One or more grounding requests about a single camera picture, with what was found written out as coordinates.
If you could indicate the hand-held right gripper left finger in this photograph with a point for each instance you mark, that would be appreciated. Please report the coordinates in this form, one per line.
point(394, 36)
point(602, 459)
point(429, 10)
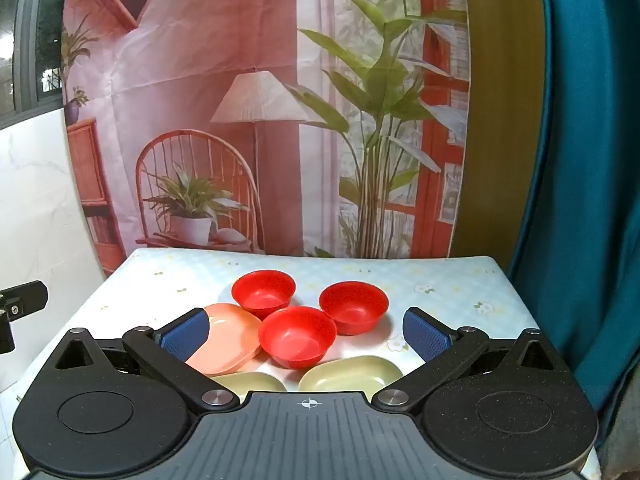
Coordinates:
point(184, 336)

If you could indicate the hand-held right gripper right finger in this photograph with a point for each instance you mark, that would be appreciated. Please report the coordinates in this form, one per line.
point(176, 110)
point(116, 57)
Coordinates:
point(426, 336)

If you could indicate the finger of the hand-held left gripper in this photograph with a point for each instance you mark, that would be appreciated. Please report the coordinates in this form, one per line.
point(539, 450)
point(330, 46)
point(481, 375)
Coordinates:
point(30, 297)

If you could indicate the pink plastic plate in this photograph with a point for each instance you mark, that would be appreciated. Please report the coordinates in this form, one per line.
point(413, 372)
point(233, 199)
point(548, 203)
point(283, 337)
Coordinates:
point(231, 341)

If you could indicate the red plastic bowl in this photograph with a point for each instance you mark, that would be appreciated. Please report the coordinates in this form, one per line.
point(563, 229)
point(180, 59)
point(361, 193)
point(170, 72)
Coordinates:
point(354, 306)
point(263, 291)
point(296, 335)

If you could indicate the green plastic plate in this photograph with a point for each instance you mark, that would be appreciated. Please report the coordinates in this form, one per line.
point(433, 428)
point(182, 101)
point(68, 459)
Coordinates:
point(252, 385)
point(350, 374)

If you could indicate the floral checked tablecloth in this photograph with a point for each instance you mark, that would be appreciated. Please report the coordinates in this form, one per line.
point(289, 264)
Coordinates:
point(175, 271)

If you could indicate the teal curtain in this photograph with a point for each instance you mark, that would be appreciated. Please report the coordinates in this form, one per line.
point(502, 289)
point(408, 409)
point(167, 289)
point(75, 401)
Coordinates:
point(585, 160)

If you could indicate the dark framed window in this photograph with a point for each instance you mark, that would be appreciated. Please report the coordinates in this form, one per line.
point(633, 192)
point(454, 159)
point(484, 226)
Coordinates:
point(30, 35)

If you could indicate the printed room backdrop cloth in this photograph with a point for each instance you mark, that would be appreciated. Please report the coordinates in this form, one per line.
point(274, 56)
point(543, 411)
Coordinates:
point(210, 60)

